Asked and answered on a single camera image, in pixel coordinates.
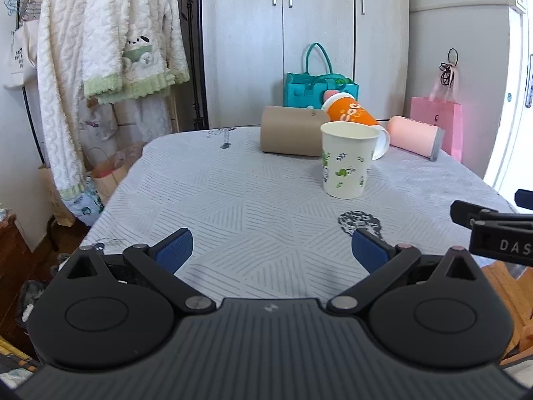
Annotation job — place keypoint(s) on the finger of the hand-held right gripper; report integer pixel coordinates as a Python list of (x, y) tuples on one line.
[(525, 198), (468, 212)]

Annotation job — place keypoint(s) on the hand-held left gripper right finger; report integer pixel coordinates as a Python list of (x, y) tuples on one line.
[(369, 252)]

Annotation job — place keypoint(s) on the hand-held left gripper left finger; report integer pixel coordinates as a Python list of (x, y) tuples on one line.
[(175, 251)]

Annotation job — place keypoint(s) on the white cup with green print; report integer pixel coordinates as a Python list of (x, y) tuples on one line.
[(345, 162)]

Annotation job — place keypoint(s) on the orange cup with white rim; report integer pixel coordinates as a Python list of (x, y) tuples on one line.
[(347, 112)]

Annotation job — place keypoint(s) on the tan tumbler cup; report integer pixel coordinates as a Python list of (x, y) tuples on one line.
[(289, 131)]

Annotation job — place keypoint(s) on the wooden chair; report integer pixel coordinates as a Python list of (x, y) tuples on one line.
[(510, 300)]

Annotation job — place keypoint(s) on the grey patterned tablecloth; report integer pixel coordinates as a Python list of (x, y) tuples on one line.
[(250, 200)]

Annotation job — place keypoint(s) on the pink tumbler with grey lid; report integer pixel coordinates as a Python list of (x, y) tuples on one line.
[(410, 133)]

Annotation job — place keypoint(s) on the pink gift bag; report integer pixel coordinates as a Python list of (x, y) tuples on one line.
[(441, 116)]

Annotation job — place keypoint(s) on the brown paper bag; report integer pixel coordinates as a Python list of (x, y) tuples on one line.
[(110, 173)]

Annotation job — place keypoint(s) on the white door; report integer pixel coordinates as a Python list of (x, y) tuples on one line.
[(514, 79)]

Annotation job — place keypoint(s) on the dark wooden cabinet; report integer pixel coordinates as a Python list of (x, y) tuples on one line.
[(10, 266)]

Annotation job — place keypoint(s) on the teal felt tote bag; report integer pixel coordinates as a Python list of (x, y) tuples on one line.
[(302, 89)]

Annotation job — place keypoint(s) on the black tripod stand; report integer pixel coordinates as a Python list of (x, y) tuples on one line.
[(193, 58)]

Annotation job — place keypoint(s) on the black clothes rack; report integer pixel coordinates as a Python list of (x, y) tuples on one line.
[(31, 121)]

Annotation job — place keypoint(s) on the white fluffy robe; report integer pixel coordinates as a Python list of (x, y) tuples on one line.
[(104, 50)]

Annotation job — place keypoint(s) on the white wardrobe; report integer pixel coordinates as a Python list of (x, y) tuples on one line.
[(258, 50)]

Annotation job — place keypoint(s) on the white canvas tote bag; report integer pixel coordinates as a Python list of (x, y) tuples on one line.
[(21, 56)]

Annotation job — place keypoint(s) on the teal clothes hanger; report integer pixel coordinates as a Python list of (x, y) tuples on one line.
[(12, 0)]

